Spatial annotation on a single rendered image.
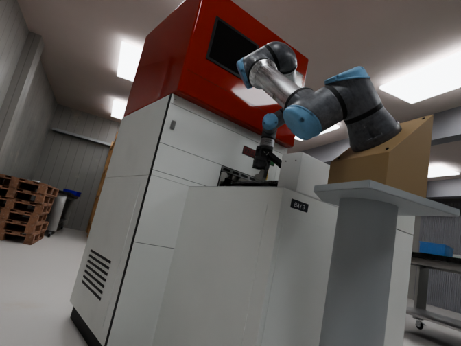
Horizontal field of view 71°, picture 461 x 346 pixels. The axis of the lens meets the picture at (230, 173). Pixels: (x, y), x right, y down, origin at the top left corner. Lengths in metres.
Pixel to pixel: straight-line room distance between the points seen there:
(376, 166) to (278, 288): 0.48
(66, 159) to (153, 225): 7.93
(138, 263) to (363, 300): 0.94
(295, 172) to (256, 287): 0.40
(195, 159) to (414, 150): 0.98
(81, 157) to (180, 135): 7.85
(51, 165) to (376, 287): 8.87
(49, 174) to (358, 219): 8.78
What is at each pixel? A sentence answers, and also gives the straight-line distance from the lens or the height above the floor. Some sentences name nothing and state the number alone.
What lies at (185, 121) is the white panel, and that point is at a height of 1.12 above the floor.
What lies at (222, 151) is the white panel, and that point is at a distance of 1.69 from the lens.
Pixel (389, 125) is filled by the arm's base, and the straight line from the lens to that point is 1.03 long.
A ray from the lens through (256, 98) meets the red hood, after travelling 1.83.
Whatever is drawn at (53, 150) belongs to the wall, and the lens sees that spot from 9.42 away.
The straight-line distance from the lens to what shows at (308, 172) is 1.17.
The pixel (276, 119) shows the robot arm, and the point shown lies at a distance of 1.60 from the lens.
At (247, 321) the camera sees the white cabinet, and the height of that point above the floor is 0.38.
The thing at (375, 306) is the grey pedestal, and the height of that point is 0.53.
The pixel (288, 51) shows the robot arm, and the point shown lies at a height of 1.36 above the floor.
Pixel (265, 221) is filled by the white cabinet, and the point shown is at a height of 0.70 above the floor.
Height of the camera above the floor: 0.62
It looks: 11 degrees up
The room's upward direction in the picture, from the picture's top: 12 degrees clockwise
